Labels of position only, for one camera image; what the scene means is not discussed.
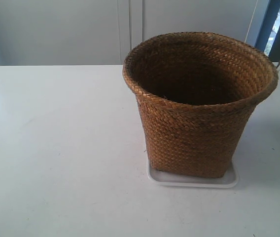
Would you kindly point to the brown woven wicker basket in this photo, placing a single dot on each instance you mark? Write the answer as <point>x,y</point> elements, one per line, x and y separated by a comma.
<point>195,93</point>

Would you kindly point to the white rectangular plastic tray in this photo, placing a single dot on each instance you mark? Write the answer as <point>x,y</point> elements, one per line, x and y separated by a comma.
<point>229,180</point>

